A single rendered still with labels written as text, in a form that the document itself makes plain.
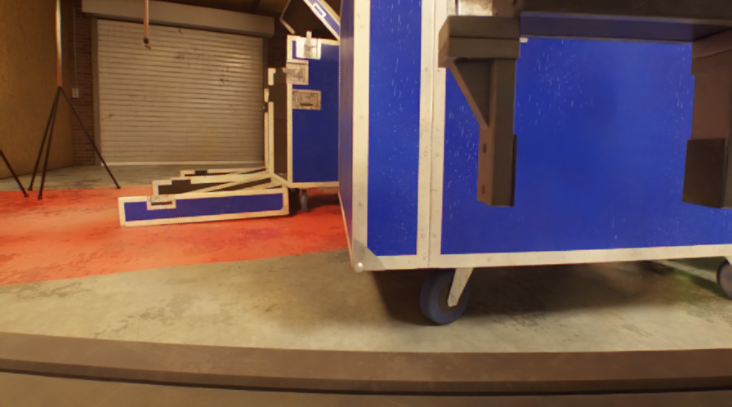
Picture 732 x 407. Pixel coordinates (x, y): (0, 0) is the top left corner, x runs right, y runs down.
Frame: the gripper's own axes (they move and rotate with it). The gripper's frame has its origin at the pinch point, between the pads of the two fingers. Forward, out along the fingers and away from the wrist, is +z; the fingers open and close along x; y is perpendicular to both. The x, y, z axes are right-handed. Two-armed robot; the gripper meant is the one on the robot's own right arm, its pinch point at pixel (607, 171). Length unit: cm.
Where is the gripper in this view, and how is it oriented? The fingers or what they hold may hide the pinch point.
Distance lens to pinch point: 25.1
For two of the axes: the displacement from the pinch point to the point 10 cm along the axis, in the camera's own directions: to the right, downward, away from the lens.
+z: -0.1, 10.0, 0.9
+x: 10.0, 0.1, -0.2
